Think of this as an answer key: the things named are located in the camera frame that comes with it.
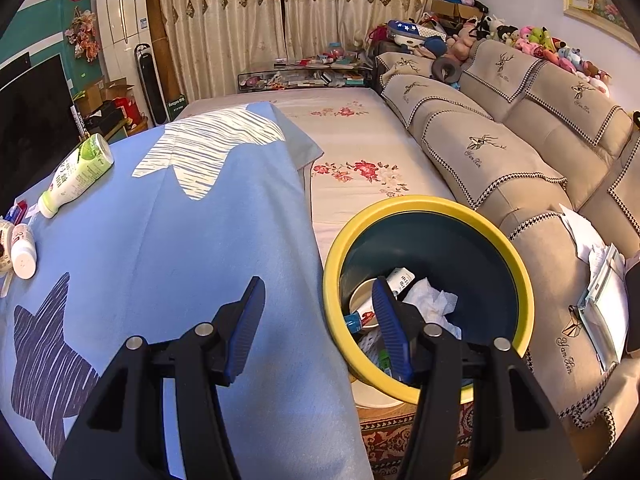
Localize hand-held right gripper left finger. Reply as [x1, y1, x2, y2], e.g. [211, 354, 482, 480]
[52, 276, 267, 480]

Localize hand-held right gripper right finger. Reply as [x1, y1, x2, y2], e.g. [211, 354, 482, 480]
[371, 277, 586, 480]

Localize white foam net sleeve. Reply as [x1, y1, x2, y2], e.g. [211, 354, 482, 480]
[358, 333, 389, 369]

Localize blue plastic wrapper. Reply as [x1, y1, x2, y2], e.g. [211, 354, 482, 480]
[344, 312, 377, 334]

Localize white tissue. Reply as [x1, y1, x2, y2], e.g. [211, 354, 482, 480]
[402, 279, 462, 339]

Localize yellow-rimmed dark green bin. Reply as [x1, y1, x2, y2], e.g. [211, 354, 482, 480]
[322, 195, 534, 405]

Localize white paper cup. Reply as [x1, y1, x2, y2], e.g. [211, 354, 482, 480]
[348, 279, 387, 334]

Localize blue star-print cloth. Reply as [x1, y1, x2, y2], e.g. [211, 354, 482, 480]
[0, 102, 374, 480]

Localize red patterned rug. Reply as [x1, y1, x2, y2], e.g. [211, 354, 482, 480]
[359, 399, 477, 480]

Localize floral bed sheet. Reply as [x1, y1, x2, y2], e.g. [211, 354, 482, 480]
[180, 87, 462, 272]

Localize beige deer-print sofa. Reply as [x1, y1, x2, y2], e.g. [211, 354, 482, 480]
[372, 39, 640, 432]

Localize white papers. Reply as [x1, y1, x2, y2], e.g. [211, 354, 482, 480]
[557, 204, 629, 372]

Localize green white milk bottle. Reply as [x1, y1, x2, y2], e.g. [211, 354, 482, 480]
[38, 133, 115, 220]

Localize small white red-label bottle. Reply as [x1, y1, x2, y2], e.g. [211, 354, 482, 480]
[10, 223, 39, 280]

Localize red box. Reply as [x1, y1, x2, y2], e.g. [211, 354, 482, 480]
[114, 97, 139, 124]

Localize white printed paper bowl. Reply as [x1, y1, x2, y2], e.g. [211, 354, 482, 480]
[0, 219, 16, 274]

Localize cluttered glass table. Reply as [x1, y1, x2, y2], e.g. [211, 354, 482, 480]
[237, 55, 374, 94]

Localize black tower fan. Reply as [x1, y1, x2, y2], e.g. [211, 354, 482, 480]
[134, 42, 167, 127]

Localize grey neck pillow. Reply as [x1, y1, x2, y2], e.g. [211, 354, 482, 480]
[432, 54, 464, 84]

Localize open cardboard box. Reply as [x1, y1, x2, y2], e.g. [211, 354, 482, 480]
[74, 77, 134, 117]

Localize black flat television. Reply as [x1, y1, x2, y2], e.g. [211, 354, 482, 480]
[0, 54, 77, 197]

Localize blue star-print bag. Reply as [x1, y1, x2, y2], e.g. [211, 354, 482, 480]
[387, 19, 447, 52]

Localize brown rolled mat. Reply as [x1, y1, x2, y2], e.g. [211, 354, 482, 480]
[144, 0, 182, 107]

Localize beige patterned curtains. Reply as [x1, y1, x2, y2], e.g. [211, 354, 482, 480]
[142, 0, 437, 102]

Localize row of plush toys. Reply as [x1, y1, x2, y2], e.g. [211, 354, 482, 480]
[444, 14, 614, 97]

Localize white refrigerator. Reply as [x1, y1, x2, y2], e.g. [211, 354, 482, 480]
[95, 0, 151, 87]

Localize hanging artificial flower decoration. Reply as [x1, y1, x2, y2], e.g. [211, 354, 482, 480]
[64, 7, 101, 62]

